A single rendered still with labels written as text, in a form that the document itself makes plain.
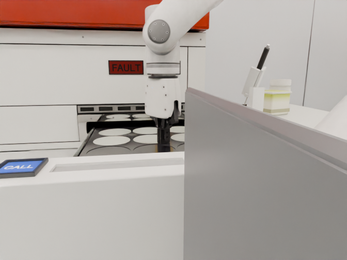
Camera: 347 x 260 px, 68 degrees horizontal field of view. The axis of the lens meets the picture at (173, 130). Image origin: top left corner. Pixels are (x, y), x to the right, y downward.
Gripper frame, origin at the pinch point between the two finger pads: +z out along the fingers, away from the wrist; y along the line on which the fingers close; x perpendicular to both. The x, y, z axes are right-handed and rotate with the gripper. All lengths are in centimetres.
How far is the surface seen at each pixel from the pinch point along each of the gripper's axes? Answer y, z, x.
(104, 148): -5.9, 2.1, -14.2
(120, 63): -28.1, -19.2, 3.7
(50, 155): -35.0, 10.0, -19.5
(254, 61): -92, -26, 185
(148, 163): 23.3, -3.6, -21.2
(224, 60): -108, -27, 159
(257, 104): 18.8, -8.9, 13.7
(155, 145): 0.5, 2.1, -3.2
